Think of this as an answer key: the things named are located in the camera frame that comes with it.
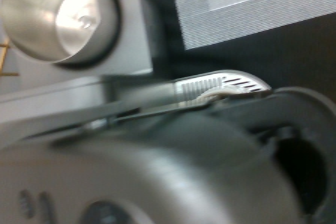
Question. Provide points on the wooden shoji screen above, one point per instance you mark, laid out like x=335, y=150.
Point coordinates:
x=3, y=54

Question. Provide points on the grey woven placemat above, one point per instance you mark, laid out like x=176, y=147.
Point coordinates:
x=213, y=21

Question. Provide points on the steel milk frother cup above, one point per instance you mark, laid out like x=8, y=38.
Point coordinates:
x=60, y=31

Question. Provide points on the grey pod coffee machine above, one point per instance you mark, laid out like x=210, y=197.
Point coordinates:
x=171, y=136

